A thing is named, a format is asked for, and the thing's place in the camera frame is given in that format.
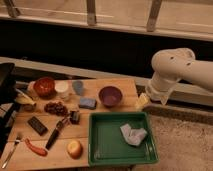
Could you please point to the banana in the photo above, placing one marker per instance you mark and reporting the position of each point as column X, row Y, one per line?
column 23, row 98

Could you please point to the black device at left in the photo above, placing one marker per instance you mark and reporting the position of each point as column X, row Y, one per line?
column 7, row 95

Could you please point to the red chili pepper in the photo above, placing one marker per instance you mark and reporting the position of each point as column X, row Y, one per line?
column 37, row 150

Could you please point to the red bowl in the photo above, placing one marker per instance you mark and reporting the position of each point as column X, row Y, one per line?
column 44, row 87

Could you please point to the silver fork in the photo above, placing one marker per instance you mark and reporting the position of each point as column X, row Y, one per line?
column 16, row 142

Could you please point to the white paper cup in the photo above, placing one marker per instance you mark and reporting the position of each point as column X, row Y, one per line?
column 62, row 89

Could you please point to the black rectangular block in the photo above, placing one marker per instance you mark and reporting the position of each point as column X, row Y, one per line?
column 37, row 125

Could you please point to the bunch of dark grapes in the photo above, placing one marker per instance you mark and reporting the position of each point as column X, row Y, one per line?
column 56, row 108

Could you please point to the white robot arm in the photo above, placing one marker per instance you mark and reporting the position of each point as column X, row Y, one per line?
column 178, row 76

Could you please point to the black handled knife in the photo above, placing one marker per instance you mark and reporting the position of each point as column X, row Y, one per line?
column 55, row 133

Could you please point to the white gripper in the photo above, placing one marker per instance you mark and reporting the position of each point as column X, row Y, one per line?
column 157, row 90

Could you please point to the purple bowl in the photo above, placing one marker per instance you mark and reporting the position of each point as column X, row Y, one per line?
column 110, row 96

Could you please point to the small dark box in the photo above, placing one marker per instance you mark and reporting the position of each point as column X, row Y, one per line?
column 74, row 117

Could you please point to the green plastic tray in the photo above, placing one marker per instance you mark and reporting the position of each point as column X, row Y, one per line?
column 107, row 146

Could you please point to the crumpled grey cloth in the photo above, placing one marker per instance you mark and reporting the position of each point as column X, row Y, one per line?
column 133, row 137

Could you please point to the blue sponge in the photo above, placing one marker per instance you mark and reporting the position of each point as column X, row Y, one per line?
column 87, row 103

